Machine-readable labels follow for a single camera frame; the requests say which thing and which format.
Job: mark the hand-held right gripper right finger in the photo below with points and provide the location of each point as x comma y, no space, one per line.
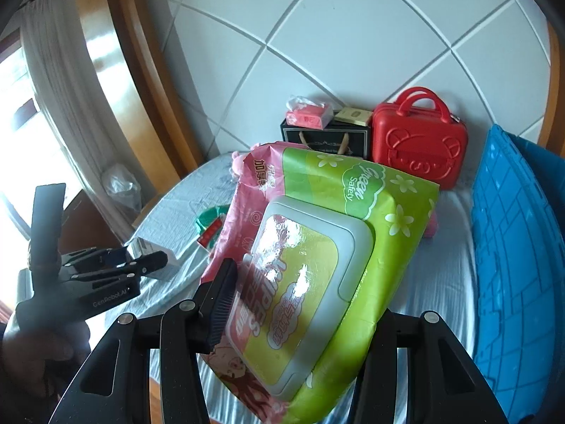
393,327

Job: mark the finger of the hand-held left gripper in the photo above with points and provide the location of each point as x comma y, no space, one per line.
150,260
112,256

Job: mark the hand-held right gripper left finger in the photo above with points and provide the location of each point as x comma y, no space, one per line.
220,304

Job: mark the long white box red stripe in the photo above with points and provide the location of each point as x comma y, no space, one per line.
150,244

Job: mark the green pink wet wipes pack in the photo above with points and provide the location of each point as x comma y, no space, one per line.
331,274

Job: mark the blue plastic crate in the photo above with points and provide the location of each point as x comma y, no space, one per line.
516,251

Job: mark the person's left hand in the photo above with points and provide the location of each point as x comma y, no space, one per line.
35,353

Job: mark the red green medicine box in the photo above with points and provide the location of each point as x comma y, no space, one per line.
212,234

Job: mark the green plastic package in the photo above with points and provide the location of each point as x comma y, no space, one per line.
207,221

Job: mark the clear plastic bag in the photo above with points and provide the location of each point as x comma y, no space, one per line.
119,185

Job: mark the pink pig plush blue clothes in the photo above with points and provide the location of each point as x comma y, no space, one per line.
433,225

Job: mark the bright window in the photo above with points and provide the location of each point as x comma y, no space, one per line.
17,163

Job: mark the pink pig plush red clothes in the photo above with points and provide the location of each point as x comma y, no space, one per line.
238,161

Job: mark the pale curtain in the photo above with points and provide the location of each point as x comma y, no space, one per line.
66,97

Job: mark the red toy suitcase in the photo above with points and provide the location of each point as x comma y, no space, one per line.
419,150

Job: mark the wooden headboard surround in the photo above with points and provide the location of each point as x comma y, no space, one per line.
132,75

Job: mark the black gift bag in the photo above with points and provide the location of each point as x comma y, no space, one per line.
295,134

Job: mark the opened pink tissue pack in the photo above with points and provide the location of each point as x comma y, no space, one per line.
309,117

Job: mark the small gold box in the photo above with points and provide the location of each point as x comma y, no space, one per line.
353,117

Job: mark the white quilted headboard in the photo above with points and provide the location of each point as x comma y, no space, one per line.
353,31

